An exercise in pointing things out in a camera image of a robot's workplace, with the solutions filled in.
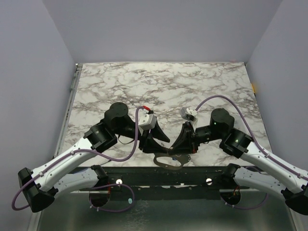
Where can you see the metal key holder plate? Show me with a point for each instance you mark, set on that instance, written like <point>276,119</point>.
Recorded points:
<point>165,161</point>

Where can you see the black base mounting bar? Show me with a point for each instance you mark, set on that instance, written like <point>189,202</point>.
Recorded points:
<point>154,183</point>

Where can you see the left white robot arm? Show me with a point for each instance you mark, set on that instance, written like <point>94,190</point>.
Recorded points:
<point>40,186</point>

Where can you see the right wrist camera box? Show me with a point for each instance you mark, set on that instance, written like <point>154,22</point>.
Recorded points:
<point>189,114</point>

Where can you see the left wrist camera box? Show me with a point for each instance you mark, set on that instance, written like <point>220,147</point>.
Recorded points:
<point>147,122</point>

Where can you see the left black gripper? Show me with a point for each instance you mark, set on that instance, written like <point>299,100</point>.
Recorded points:
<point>147,142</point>

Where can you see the left aluminium rail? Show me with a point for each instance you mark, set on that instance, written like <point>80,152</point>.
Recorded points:
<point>73,90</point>

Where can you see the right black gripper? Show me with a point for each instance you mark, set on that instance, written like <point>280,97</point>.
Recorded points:
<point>190,136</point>

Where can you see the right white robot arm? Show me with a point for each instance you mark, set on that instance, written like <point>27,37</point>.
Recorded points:
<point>281,179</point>

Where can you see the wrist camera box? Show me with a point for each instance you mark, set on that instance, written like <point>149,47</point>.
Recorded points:
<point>189,114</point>
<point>147,122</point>

